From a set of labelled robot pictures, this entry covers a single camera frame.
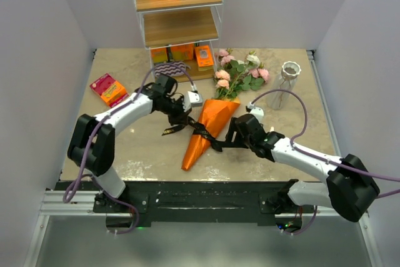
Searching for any black printed ribbon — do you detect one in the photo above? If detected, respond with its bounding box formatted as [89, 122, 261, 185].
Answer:
[162, 117, 248, 152]

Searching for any pink flower bouquet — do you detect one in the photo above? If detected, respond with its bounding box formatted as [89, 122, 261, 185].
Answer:
[213, 48, 269, 101]

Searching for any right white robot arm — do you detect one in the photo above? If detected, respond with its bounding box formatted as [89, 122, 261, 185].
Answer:
[226, 114, 380, 222]

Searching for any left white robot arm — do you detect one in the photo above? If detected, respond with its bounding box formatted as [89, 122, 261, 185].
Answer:
[63, 74, 202, 212]

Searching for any white ribbed vase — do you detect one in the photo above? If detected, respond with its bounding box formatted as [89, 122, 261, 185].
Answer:
[267, 61, 301, 110]

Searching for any orange wrapping paper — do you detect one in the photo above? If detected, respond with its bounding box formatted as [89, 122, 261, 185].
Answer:
[181, 98, 241, 171]

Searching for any purple wavy sponge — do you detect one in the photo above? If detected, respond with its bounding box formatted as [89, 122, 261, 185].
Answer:
[154, 61, 191, 78]

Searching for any orange box bottom right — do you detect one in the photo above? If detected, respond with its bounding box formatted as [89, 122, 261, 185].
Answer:
[194, 45, 214, 71]

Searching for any orange box bottom left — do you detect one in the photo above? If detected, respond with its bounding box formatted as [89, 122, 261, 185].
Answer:
[150, 48, 168, 64]

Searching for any orange box bottom middle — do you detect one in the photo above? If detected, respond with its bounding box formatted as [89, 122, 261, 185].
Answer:
[170, 43, 195, 61]

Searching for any pink orange snack box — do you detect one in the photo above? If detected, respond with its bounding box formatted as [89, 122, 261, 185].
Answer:
[89, 73, 129, 108]

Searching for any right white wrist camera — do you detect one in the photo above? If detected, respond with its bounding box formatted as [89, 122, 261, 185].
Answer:
[246, 102, 264, 122]

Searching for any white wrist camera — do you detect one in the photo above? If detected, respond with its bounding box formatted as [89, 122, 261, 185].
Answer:
[183, 91, 203, 110]
[246, 102, 264, 122]

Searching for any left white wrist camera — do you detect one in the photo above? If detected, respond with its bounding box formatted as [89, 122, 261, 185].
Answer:
[183, 91, 203, 110]

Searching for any white wire wooden shelf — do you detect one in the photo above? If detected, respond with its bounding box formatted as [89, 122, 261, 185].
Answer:
[133, 0, 224, 82]

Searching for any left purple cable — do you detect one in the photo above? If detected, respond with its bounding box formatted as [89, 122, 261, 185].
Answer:
[62, 64, 199, 235]

